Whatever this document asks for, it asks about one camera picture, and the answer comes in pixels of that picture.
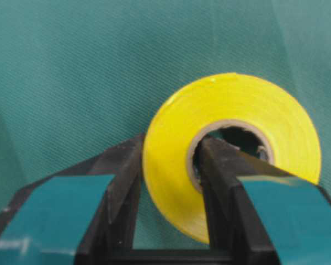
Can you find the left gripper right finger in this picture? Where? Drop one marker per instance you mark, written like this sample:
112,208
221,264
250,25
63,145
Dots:
261,214

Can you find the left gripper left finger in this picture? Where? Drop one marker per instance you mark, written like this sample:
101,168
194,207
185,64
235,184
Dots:
79,215

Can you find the yellow tape roll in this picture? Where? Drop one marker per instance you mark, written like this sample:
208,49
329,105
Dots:
221,101

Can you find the green table cloth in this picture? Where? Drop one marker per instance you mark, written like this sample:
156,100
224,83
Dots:
79,76

